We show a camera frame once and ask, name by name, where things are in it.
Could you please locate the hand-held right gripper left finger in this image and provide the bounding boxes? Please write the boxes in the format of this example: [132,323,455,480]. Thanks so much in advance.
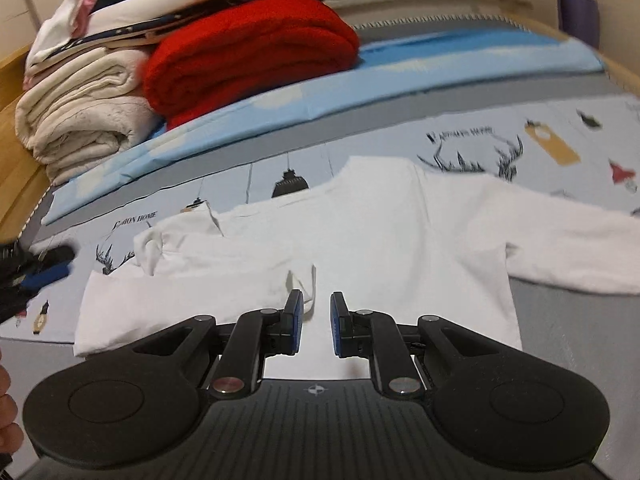
[132,289,304,403]

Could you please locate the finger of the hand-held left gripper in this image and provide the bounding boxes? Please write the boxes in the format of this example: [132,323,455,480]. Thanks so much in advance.
[32,244,79,268]
[19,263,72,294]

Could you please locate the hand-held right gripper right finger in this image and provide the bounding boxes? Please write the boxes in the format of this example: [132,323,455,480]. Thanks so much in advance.
[329,291,496,401]

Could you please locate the white long-sleeved shirt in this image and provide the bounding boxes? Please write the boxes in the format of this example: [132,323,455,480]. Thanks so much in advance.
[74,156,640,358]

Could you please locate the person's left hand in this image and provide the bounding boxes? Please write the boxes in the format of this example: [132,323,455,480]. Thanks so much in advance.
[0,347,25,457]

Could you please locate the cream folded blanket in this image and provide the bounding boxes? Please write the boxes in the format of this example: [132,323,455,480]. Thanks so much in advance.
[15,49,166,187]

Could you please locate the white and pink garment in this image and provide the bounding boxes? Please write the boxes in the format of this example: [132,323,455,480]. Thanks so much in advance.
[22,0,101,91]

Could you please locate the grey bed mattress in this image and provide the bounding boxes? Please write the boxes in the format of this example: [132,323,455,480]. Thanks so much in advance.
[0,10,640,480]

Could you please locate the light blue cloud-printed sheet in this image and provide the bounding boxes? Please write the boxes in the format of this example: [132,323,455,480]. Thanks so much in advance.
[42,27,606,226]

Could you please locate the red folded blanket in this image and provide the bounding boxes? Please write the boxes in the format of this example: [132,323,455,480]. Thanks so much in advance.
[142,0,361,131]

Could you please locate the deer-printed bed sheet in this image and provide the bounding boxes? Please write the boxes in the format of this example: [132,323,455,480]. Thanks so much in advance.
[0,95,640,343]

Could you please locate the purple box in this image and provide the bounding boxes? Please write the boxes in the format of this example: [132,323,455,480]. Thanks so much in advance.
[556,0,600,50]

